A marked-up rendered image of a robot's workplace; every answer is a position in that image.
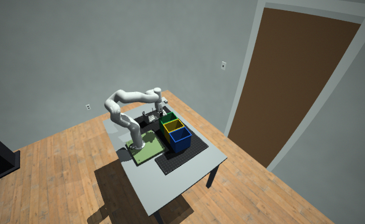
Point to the green open-top bin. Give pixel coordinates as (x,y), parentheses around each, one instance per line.
(166,119)

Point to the yellow open-top bin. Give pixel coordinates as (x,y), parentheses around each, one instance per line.
(170,127)

